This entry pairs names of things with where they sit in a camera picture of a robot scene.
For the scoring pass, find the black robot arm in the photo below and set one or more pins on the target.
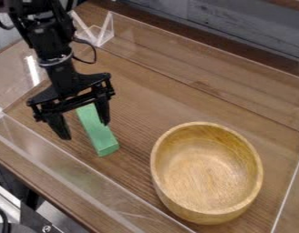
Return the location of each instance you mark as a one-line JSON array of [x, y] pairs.
[[47, 29]]

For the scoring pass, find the green rectangular block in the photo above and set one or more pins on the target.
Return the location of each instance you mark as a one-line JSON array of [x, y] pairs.
[[101, 134]]

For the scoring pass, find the clear acrylic tray wall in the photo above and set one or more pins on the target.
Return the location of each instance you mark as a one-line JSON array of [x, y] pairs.
[[176, 76]]

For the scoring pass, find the brown wooden bowl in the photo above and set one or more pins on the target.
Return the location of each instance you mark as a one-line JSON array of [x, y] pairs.
[[208, 172]]

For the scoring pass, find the black metal table frame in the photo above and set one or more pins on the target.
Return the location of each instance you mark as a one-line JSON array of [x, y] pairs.
[[27, 211]]

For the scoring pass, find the clear acrylic corner bracket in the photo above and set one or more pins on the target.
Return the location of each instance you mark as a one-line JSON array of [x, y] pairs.
[[95, 34]]

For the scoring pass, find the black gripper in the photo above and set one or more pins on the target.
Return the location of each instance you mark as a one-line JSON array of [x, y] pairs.
[[71, 91]]

